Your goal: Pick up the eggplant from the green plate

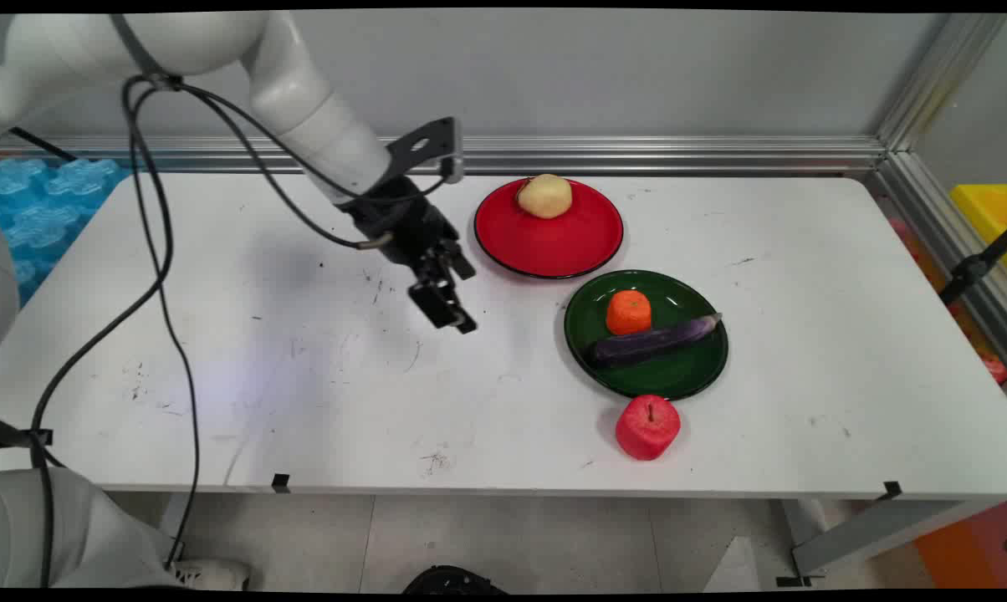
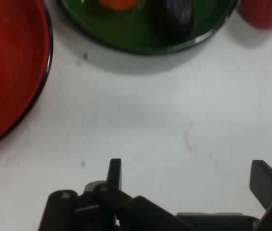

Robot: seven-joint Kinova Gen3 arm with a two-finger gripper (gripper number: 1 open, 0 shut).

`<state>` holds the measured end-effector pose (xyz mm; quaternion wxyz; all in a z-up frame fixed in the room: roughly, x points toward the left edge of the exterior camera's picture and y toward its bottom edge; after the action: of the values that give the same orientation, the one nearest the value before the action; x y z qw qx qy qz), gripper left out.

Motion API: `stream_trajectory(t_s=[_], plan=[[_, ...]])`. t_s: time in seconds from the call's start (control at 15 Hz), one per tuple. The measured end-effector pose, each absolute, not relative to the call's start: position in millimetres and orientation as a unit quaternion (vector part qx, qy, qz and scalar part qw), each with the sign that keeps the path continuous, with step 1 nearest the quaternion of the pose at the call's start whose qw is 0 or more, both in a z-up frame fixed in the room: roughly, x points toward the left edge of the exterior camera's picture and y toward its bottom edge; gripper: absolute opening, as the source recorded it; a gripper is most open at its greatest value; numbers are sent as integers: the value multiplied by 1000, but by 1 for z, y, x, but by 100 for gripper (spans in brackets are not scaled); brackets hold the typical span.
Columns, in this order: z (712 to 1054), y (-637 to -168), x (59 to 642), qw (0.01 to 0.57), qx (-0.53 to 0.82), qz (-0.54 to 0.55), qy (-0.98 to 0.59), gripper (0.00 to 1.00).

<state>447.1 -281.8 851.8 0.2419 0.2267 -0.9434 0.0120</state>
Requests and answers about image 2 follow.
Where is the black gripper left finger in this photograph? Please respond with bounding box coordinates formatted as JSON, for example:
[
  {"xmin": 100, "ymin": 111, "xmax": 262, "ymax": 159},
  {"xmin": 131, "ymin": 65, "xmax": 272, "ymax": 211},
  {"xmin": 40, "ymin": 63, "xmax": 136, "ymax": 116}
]
[{"xmin": 38, "ymin": 158, "xmax": 189, "ymax": 231}]

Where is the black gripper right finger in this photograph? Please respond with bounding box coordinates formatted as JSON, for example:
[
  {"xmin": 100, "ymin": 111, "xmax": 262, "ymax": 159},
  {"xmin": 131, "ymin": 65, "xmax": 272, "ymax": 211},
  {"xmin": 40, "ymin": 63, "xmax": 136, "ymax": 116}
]
[{"xmin": 249, "ymin": 159, "xmax": 272, "ymax": 231}]

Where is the purple toy eggplant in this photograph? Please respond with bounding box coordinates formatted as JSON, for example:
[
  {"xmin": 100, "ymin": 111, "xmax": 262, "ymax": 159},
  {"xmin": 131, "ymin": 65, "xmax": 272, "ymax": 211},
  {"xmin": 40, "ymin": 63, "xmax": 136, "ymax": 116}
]
[{"xmin": 150, "ymin": 0, "xmax": 195, "ymax": 42}]

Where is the red toy apple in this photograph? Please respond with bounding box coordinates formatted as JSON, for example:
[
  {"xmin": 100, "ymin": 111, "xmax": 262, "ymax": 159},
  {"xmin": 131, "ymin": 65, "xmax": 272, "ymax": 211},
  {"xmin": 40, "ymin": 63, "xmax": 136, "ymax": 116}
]
[{"xmin": 237, "ymin": 0, "xmax": 272, "ymax": 31}]

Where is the red plate with black rim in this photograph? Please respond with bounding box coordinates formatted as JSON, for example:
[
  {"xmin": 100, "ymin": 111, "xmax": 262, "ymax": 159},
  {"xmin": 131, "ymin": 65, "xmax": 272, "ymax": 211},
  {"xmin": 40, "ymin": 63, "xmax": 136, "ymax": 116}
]
[{"xmin": 0, "ymin": 0, "xmax": 54, "ymax": 152}]

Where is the green round plate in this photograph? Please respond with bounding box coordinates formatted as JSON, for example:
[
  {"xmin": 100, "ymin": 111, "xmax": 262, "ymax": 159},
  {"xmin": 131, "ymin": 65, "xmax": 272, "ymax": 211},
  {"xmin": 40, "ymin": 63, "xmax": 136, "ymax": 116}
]
[{"xmin": 58, "ymin": 0, "xmax": 238, "ymax": 55}]

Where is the orange toy fruit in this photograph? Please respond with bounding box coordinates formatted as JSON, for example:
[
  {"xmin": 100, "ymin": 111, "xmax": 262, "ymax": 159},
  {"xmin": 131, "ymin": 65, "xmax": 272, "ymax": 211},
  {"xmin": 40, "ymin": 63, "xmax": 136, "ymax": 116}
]
[{"xmin": 97, "ymin": 0, "xmax": 139, "ymax": 11}]

